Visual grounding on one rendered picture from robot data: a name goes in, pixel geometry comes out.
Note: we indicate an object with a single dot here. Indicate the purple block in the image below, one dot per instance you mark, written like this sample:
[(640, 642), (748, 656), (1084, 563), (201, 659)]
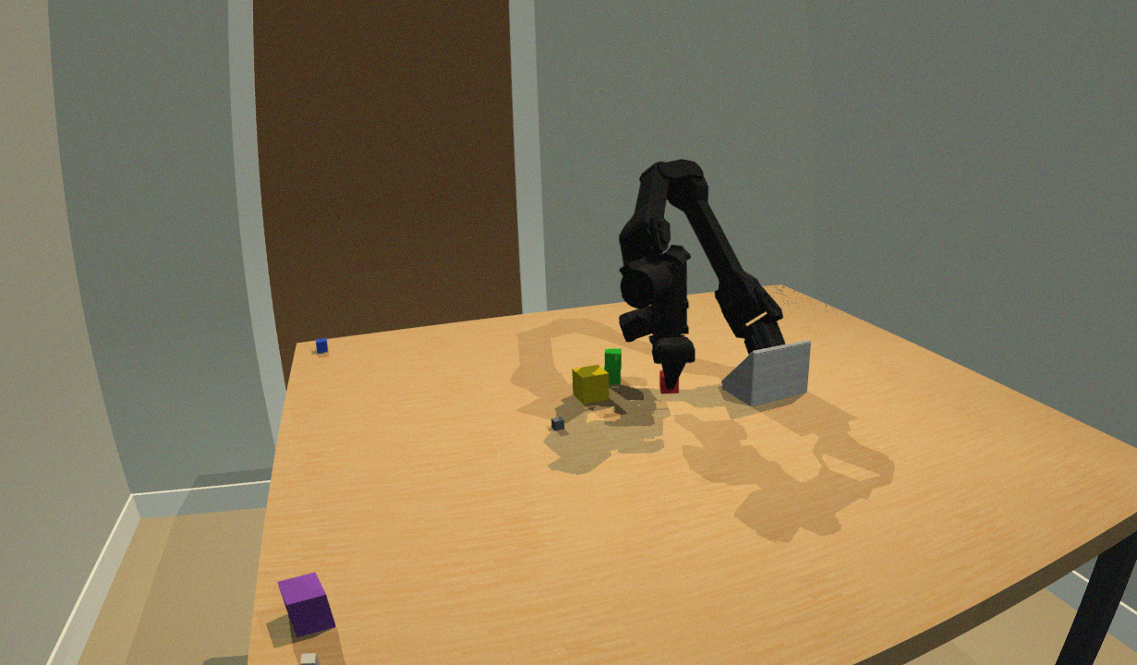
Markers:
[(306, 603)]

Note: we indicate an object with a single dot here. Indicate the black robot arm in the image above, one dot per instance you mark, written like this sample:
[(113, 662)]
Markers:
[(649, 276)]

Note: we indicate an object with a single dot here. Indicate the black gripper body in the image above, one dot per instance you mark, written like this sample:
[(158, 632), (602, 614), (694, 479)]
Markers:
[(671, 347)]

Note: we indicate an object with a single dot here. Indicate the yellow block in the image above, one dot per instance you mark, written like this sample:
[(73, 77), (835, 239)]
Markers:
[(591, 384)]

